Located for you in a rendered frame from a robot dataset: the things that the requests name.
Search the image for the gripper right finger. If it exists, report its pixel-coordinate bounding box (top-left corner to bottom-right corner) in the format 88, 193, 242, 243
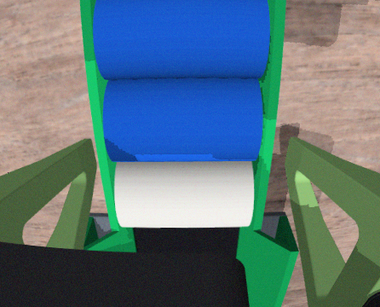
285, 137, 380, 307

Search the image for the white cylinder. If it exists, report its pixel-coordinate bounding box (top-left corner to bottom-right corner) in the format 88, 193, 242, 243
114, 161, 254, 228

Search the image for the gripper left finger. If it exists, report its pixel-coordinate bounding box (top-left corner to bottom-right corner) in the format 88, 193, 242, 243
0, 138, 97, 250

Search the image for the blue cylinder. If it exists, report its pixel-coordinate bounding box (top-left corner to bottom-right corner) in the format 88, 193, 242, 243
93, 0, 270, 80
103, 78, 262, 162

